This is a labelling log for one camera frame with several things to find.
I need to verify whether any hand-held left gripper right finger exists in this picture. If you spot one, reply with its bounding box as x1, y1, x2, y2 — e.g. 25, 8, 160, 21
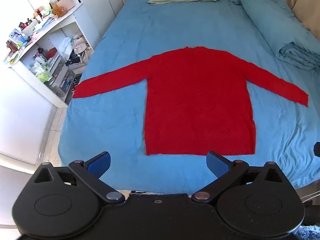
191, 151, 287, 204

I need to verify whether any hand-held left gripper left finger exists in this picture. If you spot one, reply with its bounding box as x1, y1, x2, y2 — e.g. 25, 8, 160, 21
33, 151, 125, 204

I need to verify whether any red knit sweater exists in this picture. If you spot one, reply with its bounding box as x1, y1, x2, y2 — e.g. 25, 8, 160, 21
72, 46, 309, 156

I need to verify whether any shaggy blue rug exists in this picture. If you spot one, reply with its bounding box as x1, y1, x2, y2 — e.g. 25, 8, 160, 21
296, 224, 320, 240

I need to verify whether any grey storage box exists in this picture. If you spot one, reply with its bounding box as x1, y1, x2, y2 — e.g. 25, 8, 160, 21
43, 68, 76, 98

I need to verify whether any beige handbag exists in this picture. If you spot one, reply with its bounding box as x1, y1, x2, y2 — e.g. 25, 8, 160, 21
72, 33, 91, 65

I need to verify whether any red box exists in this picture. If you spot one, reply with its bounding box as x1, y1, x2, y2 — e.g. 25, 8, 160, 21
46, 47, 59, 59

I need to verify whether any white plastic bag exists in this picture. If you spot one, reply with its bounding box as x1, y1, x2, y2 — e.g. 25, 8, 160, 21
58, 37, 73, 58

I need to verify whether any blue rolled duvet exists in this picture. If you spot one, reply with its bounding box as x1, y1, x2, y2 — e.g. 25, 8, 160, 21
237, 0, 320, 71

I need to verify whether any white shelf unit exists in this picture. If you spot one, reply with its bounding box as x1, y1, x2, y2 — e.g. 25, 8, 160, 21
2, 1, 94, 108

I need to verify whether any beige curtain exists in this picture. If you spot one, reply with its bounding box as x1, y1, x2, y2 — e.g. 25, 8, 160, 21
282, 0, 320, 42

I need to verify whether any bed with blue sheet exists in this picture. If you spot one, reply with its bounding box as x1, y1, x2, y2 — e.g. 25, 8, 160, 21
57, 0, 320, 195

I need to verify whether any white wardrobe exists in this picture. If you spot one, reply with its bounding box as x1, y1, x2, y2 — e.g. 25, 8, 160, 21
70, 0, 125, 52

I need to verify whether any pink box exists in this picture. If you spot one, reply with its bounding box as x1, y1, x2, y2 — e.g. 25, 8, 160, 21
55, 0, 75, 11

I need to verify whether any white cable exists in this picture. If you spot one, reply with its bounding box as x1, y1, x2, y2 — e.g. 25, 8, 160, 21
301, 193, 320, 203

